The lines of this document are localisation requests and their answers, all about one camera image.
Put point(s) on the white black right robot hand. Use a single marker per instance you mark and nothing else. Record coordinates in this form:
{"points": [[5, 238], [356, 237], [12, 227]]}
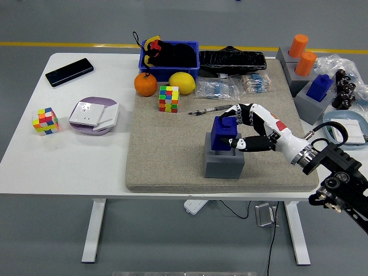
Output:
{"points": [[283, 135]]}

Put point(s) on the blue square seal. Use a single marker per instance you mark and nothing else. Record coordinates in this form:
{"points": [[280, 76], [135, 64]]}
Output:
{"points": [[318, 87], [221, 130]]}

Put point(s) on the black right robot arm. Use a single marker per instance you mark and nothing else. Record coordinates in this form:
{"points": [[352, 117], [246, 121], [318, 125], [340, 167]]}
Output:
{"points": [[339, 161]]}

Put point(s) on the grey seal holder block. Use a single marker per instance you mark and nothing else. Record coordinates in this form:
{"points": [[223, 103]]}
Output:
{"points": [[309, 109], [224, 168], [283, 56], [296, 83]]}

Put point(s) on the orange cylinder seal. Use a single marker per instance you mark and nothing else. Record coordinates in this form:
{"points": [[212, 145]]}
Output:
{"points": [[298, 46], [305, 63]]}

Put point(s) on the light blue plate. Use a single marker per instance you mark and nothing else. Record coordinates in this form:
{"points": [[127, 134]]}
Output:
{"points": [[339, 115]]}

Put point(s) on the clear bag of mixed resistors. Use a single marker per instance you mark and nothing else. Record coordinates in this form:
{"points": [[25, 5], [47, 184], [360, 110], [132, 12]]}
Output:
{"points": [[256, 82]]}

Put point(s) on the dark brown knobs pile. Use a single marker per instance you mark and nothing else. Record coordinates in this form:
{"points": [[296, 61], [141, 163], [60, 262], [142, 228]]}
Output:
{"points": [[344, 89]]}

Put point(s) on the silver black pen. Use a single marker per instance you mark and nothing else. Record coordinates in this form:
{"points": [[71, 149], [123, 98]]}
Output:
{"points": [[210, 109]]}

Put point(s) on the clear bag of blue resistors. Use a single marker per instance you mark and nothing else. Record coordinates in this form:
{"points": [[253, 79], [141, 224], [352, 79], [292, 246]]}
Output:
{"points": [[214, 89]]}

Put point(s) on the small white clip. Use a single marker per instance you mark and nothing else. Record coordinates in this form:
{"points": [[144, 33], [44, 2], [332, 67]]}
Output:
{"points": [[222, 76]]}

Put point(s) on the crumpled clear plastic bag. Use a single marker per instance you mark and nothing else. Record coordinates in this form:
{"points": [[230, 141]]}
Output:
{"points": [[330, 61]]}

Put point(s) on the black plastic-wrapped device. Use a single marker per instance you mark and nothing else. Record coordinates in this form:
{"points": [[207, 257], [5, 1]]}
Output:
{"points": [[230, 61]]}

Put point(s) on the white table leg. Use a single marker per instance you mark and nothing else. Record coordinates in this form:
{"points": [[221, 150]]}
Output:
{"points": [[93, 230], [297, 233]]}

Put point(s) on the white power strip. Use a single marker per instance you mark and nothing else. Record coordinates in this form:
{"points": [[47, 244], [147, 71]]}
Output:
{"points": [[195, 206]]}

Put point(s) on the yellow lemon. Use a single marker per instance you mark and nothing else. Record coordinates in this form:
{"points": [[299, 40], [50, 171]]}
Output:
{"points": [[182, 83]]}

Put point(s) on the grey-brown mat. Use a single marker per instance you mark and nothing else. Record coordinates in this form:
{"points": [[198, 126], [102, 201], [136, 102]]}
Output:
{"points": [[166, 149]]}

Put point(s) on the black cloth pouch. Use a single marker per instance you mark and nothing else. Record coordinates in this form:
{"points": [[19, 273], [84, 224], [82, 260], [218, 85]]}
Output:
{"points": [[179, 56]]}

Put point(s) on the blue plastic bin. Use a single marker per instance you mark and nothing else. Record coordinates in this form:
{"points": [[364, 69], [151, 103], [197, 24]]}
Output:
{"points": [[166, 74]]}

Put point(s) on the orange fruit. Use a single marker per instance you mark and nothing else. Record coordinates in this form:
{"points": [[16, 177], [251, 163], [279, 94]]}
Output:
{"points": [[145, 84]]}

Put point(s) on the purple plate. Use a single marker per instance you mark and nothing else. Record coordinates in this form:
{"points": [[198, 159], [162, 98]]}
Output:
{"points": [[97, 100]]}

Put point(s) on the white socket panel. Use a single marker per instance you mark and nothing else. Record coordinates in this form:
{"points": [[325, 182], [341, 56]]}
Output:
{"points": [[86, 115]]}

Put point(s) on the black smartphone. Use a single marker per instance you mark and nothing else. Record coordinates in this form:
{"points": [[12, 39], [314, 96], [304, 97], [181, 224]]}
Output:
{"points": [[69, 72]]}

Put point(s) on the twisted colourful puzzle cube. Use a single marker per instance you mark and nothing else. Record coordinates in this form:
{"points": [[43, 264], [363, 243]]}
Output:
{"points": [[45, 122]]}

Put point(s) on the white switch panel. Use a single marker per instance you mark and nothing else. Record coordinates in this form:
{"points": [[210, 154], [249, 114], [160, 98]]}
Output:
{"points": [[110, 115], [353, 129]]}

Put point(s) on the silver metal bracket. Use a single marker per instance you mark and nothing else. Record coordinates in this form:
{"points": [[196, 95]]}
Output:
{"points": [[265, 215]]}

